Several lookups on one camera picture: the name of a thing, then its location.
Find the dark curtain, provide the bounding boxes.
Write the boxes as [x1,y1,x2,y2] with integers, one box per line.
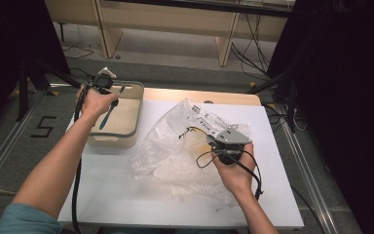
[0,0,72,131]
[266,0,374,234]

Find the person's left hand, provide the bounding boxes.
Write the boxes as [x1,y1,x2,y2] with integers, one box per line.
[76,88,120,119]

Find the person's right hand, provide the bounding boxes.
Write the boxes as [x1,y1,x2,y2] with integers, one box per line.
[210,142,257,196]

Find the light wooden desk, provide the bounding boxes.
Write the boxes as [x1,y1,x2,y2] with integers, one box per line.
[44,0,295,67]

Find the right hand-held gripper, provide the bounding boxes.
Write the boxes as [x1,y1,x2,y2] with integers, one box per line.
[206,127,253,166]

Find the black floor cable bundle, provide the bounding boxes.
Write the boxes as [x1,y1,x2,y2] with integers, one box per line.
[230,13,273,78]

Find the white board sheet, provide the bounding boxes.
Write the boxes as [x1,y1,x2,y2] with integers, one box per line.
[57,98,305,228]

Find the clear plastic bag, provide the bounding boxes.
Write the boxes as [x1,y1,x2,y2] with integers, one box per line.
[129,97,254,208]

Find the blue toothbrush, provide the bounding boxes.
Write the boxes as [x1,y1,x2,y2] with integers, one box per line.
[98,85,127,131]

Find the teal sleeve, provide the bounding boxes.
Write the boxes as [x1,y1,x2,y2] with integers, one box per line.
[0,203,64,234]

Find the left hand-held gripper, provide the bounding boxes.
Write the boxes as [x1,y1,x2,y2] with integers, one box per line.
[87,66,116,96]

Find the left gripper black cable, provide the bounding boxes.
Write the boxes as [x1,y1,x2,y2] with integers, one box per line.
[71,83,91,234]

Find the thin black wire loop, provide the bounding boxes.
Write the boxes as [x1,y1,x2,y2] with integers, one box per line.
[196,149,223,170]

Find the beige storage basket grey rim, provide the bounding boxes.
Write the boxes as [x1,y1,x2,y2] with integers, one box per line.
[87,80,145,150]

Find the black tripod stand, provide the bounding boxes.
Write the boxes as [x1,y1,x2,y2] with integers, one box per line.
[246,69,300,134]
[14,57,83,123]

